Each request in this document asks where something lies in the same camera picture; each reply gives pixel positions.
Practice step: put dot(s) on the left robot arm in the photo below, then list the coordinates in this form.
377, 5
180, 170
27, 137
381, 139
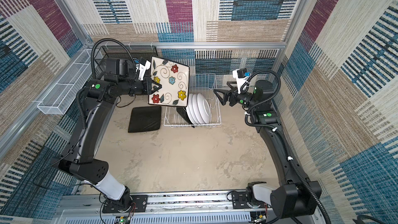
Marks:
95, 101

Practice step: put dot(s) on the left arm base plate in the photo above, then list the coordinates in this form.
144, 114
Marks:
133, 203

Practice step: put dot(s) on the black mesh shelf rack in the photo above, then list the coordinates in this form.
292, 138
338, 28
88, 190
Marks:
102, 56

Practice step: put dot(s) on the aluminium mounting rail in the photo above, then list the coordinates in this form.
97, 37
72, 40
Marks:
189, 207

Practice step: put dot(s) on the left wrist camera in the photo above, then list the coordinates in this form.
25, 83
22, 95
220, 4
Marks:
142, 66

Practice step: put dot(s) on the white mesh wall basket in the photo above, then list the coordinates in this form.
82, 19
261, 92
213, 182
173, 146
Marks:
62, 94

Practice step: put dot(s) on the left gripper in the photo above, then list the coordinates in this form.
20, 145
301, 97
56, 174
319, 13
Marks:
147, 85

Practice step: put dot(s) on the floral square plate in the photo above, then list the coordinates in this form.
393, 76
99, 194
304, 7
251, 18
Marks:
174, 79

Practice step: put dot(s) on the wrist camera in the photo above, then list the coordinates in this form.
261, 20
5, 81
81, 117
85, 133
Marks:
242, 79
142, 66

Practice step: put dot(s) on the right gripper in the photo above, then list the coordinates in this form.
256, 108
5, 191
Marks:
233, 95

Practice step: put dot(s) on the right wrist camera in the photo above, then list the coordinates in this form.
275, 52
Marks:
242, 79

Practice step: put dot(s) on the white wire dish rack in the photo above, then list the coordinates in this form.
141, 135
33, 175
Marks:
203, 84

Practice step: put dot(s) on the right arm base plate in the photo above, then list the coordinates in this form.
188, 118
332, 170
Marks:
242, 200

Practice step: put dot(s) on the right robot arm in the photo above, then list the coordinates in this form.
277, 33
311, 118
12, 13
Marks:
296, 195

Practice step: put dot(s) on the white round plate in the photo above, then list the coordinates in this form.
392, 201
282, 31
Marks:
201, 108
193, 105
204, 108
190, 113

